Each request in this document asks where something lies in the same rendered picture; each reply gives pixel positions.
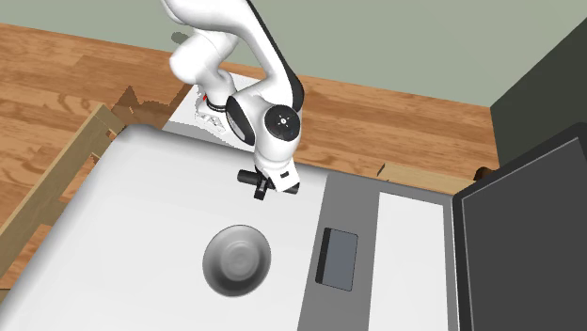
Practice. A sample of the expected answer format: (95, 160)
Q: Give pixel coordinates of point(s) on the grey metal bowl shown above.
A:
(236, 260)

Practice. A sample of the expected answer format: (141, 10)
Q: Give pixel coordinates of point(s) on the grey flat phone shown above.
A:
(339, 259)

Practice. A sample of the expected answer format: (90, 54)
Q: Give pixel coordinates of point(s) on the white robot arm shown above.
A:
(215, 43)

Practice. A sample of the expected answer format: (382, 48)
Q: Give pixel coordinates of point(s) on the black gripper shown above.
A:
(250, 176)

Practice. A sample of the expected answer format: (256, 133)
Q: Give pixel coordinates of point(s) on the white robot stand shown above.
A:
(185, 114)

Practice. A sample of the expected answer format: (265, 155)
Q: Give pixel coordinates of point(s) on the dark grey cabinet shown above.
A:
(527, 247)

